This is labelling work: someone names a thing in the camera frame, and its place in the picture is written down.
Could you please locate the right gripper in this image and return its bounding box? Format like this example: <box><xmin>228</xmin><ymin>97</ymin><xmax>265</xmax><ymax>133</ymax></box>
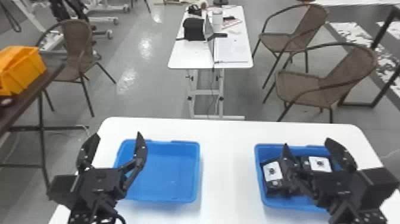
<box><xmin>280</xmin><ymin>138</ymin><xmax>367</xmax><ymax>217</ymax></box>

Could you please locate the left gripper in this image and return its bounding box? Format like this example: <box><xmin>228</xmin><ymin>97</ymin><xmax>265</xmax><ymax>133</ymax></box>
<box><xmin>70</xmin><ymin>131</ymin><xmax>149</xmax><ymax>217</ymax></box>

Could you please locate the black part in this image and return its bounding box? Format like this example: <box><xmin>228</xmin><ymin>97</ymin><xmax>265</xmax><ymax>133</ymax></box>
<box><xmin>299</xmin><ymin>155</ymin><xmax>334</xmax><ymax>176</ymax></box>
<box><xmin>260</xmin><ymin>159</ymin><xmax>290</xmax><ymax>195</ymax></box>

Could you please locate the blue tray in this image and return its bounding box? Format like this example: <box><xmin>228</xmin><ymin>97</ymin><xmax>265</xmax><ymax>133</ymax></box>
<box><xmin>254</xmin><ymin>143</ymin><xmax>345</xmax><ymax>214</ymax></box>
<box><xmin>113</xmin><ymin>139</ymin><xmax>201</xmax><ymax>204</ymax></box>

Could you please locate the brown chair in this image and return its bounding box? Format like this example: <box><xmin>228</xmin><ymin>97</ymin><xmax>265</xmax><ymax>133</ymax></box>
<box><xmin>262</xmin><ymin>42</ymin><xmax>379</xmax><ymax>124</ymax></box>
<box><xmin>251</xmin><ymin>3</ymin><xmax>330</xmax><ymax>90</ymax></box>
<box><xmin>35</xmin><ymin>19</ymin><xmax>117</xmax><ymax>119</ymax></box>

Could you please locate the dark side table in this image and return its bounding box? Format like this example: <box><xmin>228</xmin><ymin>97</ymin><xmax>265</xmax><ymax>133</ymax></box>
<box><xmin>0</xmin><ymin>62</ymin><xmax>90</xmax><ymax>189</ymax></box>

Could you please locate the white side table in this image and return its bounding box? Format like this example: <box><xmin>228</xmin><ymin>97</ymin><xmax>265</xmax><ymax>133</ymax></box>
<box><xmin>167</xmin><ymin>4</ymin><xmax>254</xmax><ymax>122</ymax></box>

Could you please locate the yellow tray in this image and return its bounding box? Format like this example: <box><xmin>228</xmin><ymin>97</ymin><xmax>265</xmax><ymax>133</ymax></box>
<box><xmin>0</xmin><ymin>45</ymin><xmax>47</xmax><ymax>97</ymax></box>

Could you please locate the black box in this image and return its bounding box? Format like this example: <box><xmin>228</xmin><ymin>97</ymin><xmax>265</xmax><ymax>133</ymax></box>
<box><xmin>182</xmin><ymin>17</ymin><xmax>207</xmax><ymax>42</ymax></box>

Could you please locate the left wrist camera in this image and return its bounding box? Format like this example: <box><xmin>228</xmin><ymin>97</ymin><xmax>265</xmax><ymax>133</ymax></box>
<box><xmin>47</xmin><ymin>174</ymin><xmax>80</xmax><ymax>205</ymax></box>

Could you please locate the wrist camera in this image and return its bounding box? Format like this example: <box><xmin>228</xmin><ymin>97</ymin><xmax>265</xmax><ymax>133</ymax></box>
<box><xmin>356</xmin><ymin>167</ymin><xmax>400</xmax><ymax>206</ymax></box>
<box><xmin>47</xmin><ymin>174</ymin><xmax>80</xmax><ymax>205</ymax></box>

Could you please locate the black cable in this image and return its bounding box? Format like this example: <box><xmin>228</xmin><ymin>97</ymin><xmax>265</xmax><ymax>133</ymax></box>
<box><xmin>101</xmin><ymin>201</ymin><xmax>127</xmax><ymax>224</ymax></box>

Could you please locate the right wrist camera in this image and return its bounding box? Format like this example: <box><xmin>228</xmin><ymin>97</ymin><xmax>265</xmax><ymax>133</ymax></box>
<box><xmin>356</xmin><ymin>167</ymin><xmax>400</xmax><ymax>206</ymax></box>

